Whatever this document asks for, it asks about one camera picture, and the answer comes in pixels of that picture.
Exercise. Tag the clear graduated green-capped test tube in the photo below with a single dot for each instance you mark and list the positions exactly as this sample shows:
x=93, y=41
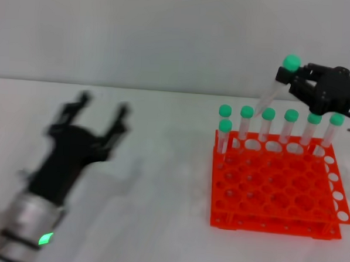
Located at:
x=291, y=62

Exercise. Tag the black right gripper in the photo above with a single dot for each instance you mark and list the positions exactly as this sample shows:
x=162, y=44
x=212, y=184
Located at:
x=338, y=92

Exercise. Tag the orange plastic test tube rack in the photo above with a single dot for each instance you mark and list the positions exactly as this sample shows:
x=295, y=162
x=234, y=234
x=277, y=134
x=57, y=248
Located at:
x=275, y=186

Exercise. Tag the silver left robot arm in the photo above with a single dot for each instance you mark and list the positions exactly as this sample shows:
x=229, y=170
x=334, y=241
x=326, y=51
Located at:
x=20, y=225

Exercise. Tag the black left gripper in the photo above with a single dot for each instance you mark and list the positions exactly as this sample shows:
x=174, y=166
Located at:
x=71, y=152

